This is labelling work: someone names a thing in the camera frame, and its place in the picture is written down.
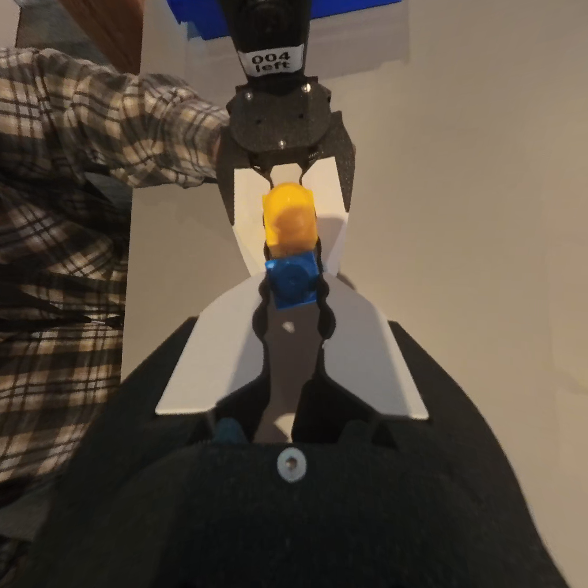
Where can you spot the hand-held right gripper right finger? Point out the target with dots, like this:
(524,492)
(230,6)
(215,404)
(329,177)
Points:
(372,358)

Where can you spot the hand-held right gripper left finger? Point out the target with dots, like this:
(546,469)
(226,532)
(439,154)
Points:
(211,358)

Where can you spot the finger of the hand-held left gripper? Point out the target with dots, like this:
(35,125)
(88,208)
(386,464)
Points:
(328,197)
(248,216)

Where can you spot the yellow two-stud block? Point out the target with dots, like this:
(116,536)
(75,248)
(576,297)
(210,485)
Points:
(287,220)

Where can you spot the blue mega block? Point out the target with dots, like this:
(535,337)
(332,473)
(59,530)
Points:
(291,282)

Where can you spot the blue plastic bin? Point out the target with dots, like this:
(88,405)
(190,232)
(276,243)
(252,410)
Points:
(197,18)

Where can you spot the person's left forearm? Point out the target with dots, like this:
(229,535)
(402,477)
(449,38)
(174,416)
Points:
(69,183)

